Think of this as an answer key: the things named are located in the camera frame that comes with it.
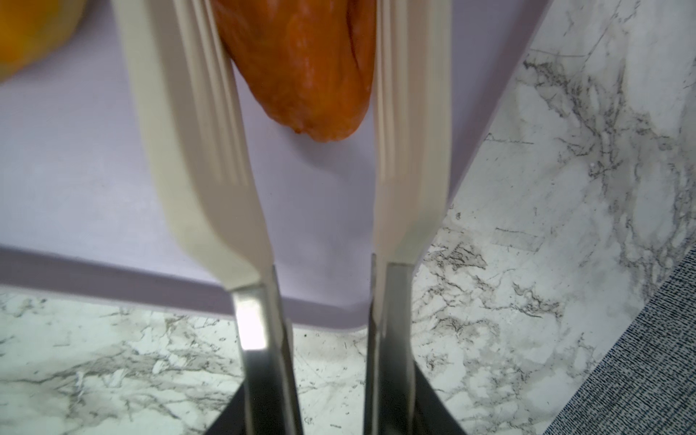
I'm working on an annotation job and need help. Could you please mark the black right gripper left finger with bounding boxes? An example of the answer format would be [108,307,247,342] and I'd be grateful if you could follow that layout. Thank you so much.
[205,384,247,435]

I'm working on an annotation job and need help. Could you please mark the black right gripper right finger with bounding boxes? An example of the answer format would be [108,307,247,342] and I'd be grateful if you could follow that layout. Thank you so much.
[413,364,466,435]

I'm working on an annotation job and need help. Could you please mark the metal tongs with white tips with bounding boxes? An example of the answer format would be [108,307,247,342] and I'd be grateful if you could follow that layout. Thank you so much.
[112,1,453,434]

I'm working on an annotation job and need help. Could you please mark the red-brown triangular pastry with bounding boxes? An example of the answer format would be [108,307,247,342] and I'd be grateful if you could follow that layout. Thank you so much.
[212,0,377,142]

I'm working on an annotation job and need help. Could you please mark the glazed donut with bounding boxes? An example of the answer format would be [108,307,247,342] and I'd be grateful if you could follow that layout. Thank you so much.
[1,0,88,82]

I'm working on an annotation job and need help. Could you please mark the lilac plastic tray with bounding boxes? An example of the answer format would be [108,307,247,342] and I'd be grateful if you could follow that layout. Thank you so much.
[1,1,549,330]

